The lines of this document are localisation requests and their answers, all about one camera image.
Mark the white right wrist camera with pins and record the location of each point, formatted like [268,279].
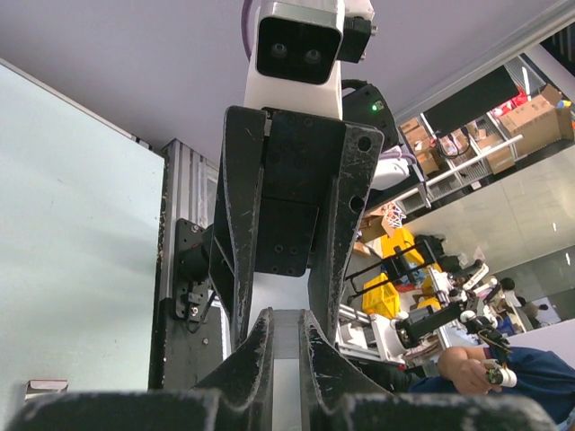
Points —
[295,50]

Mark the background robot arms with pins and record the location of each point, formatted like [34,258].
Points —
[375,338]

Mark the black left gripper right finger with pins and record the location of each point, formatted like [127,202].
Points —
[336,396]

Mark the person's hand in background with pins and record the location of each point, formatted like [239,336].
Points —
[464,368]

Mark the yellow crates in background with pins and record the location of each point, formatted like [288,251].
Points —
[381,297]

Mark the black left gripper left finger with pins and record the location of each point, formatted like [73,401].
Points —
[237,395]

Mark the red white staple box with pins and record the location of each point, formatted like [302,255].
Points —
[37,387]

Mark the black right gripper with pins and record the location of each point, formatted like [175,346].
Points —
[306,159]

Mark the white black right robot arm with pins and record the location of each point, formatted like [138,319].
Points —
[363,104]

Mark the white metal shelf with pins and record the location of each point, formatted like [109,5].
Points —
[466,168]

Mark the cardboard boxes on shelf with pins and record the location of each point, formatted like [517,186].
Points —
[542,119]

